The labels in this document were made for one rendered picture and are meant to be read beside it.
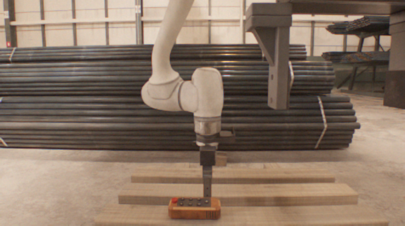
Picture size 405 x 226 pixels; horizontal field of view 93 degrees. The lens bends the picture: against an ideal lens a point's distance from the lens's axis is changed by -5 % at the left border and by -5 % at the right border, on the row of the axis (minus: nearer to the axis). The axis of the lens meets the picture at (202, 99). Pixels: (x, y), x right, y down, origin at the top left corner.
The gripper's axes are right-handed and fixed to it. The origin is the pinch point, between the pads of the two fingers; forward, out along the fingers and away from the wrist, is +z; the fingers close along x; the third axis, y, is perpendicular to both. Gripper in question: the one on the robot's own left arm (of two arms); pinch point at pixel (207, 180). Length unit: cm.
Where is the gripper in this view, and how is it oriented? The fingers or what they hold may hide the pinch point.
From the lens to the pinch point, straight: 74.9
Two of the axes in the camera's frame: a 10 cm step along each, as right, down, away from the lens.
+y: -10.0, 0.0, 0.3
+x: -0.3, 1.2, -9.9
